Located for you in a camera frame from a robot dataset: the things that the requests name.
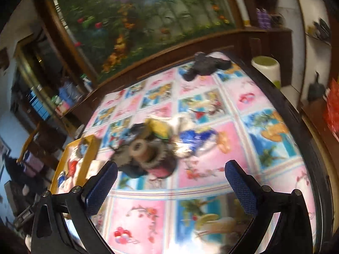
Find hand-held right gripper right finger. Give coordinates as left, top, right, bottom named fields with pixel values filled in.
left=225, top=160, right=315, bottom=254

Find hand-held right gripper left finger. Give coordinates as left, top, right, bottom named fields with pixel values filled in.
left=31, top=160, right=119, bottom=254

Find yellow tray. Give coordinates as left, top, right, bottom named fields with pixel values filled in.
left=50, top=134, right=101, bottom=194

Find grey motor with tan roller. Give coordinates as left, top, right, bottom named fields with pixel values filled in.
left=111, top=134, right=178, bottom=179

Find printed tablecloth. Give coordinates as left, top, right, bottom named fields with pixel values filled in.
left=79, top=51, right=319, bottom=254

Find dark metal gear assembly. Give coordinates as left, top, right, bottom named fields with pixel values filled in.
left=129, top=123, right=149, bottom=139

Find blue white plastic packet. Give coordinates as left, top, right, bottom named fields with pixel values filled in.
left=177, top=127, right=213, bottom=157

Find white plastic bag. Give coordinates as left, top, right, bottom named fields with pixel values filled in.
left=172, top=113, right=197, bottom=136

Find blue bag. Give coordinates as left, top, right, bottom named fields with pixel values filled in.
left=58, top=81, right=80, bottom=107

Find white bottle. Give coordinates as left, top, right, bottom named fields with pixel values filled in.
left=83, top=75, right=94, bottom=92

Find red bag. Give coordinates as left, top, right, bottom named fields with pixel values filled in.
left=322, top=76, right=339, bottom=134

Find white cylinder with green top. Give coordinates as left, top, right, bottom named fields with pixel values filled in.
left=251, top=55, right=282, bottom=88

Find dark figurine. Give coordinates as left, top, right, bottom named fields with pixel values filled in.
left=307, top=71, right=327, bottom=101

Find black plastic object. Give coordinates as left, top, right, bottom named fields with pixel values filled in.
left=182, top=52, right=231, bottom=82

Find wooden cabinet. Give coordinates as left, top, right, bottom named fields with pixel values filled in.
left=238, top=27, right=292, bottom=85

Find fish tank with artificial plants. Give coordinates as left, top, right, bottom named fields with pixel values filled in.
left=42, top=0, right=237, bottom=83

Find black items on shelf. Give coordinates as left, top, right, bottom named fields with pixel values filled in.
left=312, top=18, right=332, bottom=41

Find white paper roll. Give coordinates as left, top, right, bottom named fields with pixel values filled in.
left=230, top=0, right=251, bottom=27

